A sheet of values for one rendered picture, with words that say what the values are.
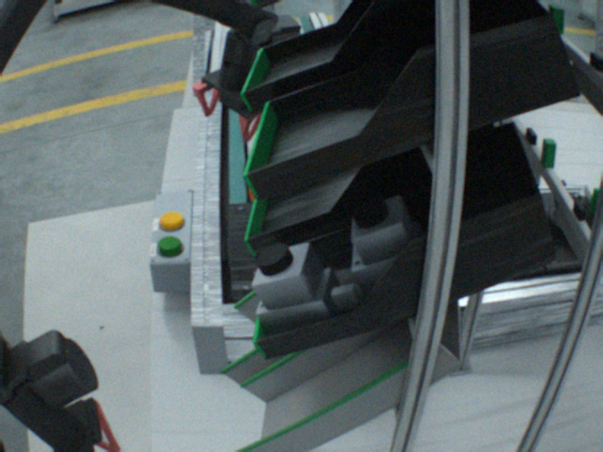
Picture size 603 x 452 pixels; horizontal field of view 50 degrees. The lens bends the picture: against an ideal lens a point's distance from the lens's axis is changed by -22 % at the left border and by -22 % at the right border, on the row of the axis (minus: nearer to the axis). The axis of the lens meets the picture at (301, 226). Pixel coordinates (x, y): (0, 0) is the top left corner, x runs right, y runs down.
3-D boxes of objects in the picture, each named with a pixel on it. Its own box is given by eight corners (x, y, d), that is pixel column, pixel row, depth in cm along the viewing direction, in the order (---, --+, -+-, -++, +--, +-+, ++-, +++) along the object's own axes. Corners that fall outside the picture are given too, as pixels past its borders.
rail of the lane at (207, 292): (200, 374, 111) (190, 321, 105) (205, 110, 184) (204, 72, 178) (236, 374, 111) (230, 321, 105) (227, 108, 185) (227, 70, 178)
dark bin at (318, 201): (255, 260, 80) (220, 200, 76) (270, 190, 91) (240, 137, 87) (511, 172, 71) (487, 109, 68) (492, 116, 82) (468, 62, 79)
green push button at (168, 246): (158, 261, 119) (156, 250, 118) (159, 246, 122) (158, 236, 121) (182, 260, 119) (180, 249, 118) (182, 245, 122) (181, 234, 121)
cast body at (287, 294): (270, 338, 69) (231, 279, 66) (280, 306, 73) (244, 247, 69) (358, 320, 66) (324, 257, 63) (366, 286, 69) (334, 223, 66)
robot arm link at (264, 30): (232, -5, 113) (257, 21, 110) (291, -15, 119) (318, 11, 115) (215, 42, 122) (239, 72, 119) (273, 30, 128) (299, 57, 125)
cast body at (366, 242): (363, 298, 68) (330, 234, 65) (365, 267, 72) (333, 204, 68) (451, 266, 66) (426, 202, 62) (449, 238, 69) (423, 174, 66)
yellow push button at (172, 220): (160, 235, 124) (159, 225, 123) (161, 221, 128) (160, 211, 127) (183, 234, 125) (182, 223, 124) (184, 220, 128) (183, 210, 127)
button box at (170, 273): (153, 293, 120) (148, 262, 117) (159, 220, 138) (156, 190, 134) (195, 292, 121) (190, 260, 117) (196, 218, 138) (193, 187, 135)
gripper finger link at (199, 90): (214, 103, 136) (221, 63, 130) (241, 120, 133) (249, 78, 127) (186, 117, 132) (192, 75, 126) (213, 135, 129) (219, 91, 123)
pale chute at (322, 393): (257, 473, 78) (227, 456, 77) (268, 402, 89) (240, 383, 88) (462, 365, 66) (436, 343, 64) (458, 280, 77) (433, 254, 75)
